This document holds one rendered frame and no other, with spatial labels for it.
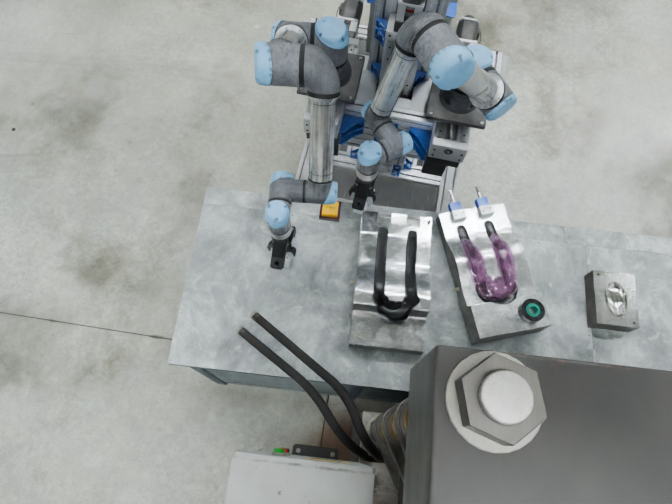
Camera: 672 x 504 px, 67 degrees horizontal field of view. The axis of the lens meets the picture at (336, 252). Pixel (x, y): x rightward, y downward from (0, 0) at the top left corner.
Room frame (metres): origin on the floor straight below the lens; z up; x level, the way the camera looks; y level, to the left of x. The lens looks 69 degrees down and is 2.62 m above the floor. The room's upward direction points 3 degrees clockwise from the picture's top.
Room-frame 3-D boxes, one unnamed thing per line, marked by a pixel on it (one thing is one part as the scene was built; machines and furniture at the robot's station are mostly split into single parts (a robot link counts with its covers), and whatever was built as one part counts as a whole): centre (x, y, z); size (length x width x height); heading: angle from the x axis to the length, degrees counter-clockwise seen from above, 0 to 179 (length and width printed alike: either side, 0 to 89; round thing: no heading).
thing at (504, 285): (0.65, -0.56, 0.90); 0.26 x 0.18 x 0.08; 14
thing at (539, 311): (0.47, -0.68, 0.93); 0.08 x 0.08 x 0.04
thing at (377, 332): (0.58, -0.21, 0.87); 0.50 x 0.26 x 0.14; 177
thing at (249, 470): (-0.11, 0.04, 0.74); 0.31 x 0.22 x 1.47; 87
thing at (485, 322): (0.65, -0.57, 0.86); 0.50 x 0.26 x 0.11; 14
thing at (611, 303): (0.56, -1.01, 0.84); 0.20 x 0.15 x 0.07; 177
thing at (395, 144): (0.97, -0.17, 1.14); 0.11 x 0.11 x 0.08; 30
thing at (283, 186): (0.77, 0.17, 1.14); 0.11 x 0.11 x 0.08; 0
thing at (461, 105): (1.26, -0.43, 1.09); 0.15 x 0.15 x 0.10
